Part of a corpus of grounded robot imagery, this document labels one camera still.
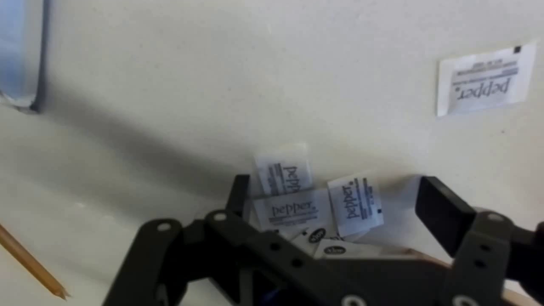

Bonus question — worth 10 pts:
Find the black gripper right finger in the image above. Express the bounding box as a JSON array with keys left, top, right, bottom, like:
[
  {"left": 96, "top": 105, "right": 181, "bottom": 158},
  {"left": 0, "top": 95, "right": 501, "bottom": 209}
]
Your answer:
[{"left": 416, "top": 173, "right": 544, "bottom": 306}]

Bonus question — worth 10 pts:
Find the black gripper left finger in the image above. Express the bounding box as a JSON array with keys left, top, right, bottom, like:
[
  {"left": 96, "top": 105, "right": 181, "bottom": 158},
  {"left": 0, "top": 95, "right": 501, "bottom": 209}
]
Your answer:
[{"left": 101, "top": 171, "right": 371, "bottom": 306}]

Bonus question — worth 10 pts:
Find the wooden stirrer stick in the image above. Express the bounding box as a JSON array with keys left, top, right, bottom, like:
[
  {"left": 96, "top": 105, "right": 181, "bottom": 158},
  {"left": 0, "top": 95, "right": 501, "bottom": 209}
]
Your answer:
[{"left": 0, "top": 224, "right": 72, "bottom": 301}]

